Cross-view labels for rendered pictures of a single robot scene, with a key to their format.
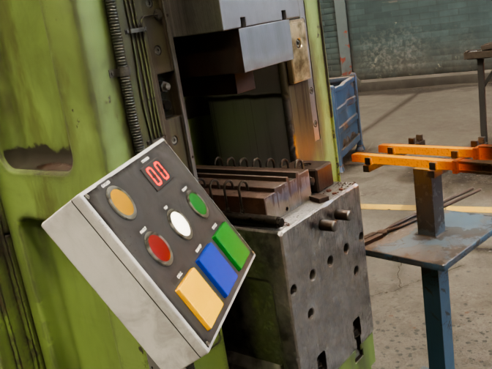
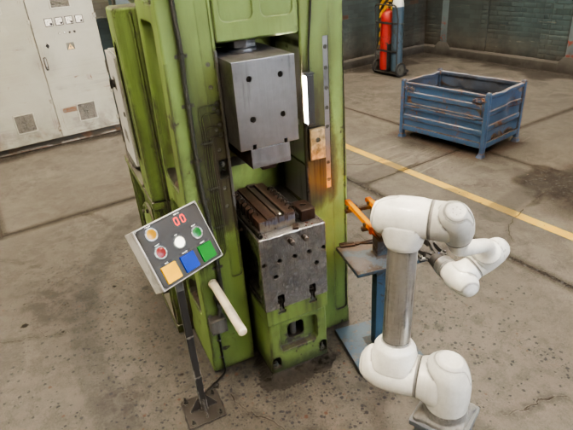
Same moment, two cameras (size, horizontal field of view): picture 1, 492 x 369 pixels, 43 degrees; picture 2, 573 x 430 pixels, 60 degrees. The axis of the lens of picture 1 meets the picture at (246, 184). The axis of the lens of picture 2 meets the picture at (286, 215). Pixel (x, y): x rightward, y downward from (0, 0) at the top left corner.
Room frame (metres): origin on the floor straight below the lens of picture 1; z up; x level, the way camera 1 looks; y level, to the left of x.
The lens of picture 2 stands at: (-0.49, -1.14, 2.16)
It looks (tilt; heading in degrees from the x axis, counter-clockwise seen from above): 28 degrees down; 27
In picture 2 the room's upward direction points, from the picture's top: 4 degrees counter-clockwise
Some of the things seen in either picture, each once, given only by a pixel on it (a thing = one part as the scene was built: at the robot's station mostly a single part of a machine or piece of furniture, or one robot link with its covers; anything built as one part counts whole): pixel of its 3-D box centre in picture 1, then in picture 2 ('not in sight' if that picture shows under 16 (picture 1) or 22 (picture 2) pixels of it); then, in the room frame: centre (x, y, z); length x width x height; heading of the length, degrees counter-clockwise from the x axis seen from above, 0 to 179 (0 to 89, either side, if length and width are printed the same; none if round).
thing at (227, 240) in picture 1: (229, 247); (206, 251); (1.03, 0.05, 1.01); 0.07 x 0.05 x 0.07; 166
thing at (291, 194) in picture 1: (222, 189); (261, 206); (1.59, 0.06, 0.96); 0.42 x 0.20 x 0.09; 51
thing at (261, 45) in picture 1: (199, 52); (254, 142); (1.59, 0.06, 1.32); 0.42 x 0.20 x 0.10; 51
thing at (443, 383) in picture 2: not in sight; (445, 380); (0.89, -1.03, 0.77); 0.18 x 0.16 x 0.22; 91
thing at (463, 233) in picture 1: (432, 235); (379, 253); (1.79, -0.54, 0.66); 0.40 x 0.30 x 0.02; 132
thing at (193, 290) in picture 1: (198, 299); (171, 272); (0.84, 0.09, 1.01); 0.07 x 0.05 x 0.07; 166
